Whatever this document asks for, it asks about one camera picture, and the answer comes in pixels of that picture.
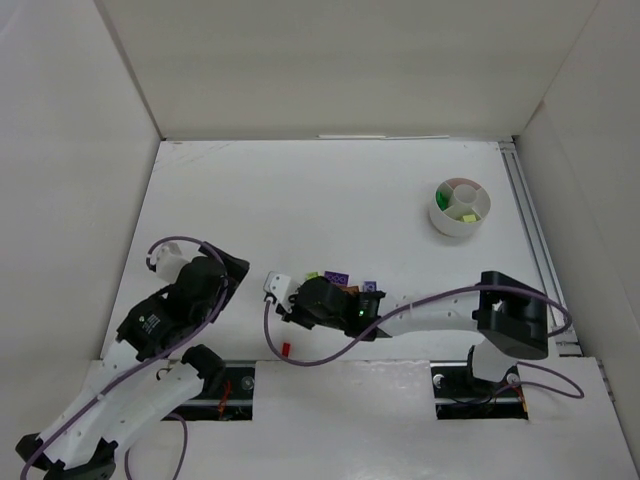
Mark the green 2x4 lego brick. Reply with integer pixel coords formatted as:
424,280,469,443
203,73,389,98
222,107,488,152
435,190,450,211

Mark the red 2x4 lego brick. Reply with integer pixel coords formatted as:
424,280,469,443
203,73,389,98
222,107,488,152
446,178,480,189

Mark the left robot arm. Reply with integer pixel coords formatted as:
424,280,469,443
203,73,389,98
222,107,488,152
16,236,250,479

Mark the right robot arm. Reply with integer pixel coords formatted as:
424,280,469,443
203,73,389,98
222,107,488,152
265,271,564,383

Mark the purple 2x4 lego brick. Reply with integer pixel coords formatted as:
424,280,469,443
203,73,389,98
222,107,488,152
324,271,349,286

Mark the lavender 2x2 lego brick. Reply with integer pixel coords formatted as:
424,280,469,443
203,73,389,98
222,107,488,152
363,281,378,292

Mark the white divided round container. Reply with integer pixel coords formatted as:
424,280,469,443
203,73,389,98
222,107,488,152
429,180,491,238

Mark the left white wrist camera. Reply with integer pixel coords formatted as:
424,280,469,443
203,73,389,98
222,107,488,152
146,242,189,283

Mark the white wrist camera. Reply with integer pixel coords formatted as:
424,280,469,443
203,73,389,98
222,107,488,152
146,242,189,283
263,271,299,308

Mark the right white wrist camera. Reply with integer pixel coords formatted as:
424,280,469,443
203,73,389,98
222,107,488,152
263,271,299,308

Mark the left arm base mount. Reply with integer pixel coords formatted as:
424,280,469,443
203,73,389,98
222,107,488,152
173,362,256,422

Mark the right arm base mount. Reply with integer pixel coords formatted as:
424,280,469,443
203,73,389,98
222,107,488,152
431,362,528,420

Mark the aluminium rail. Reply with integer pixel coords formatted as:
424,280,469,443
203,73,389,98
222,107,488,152
499,141,555,287

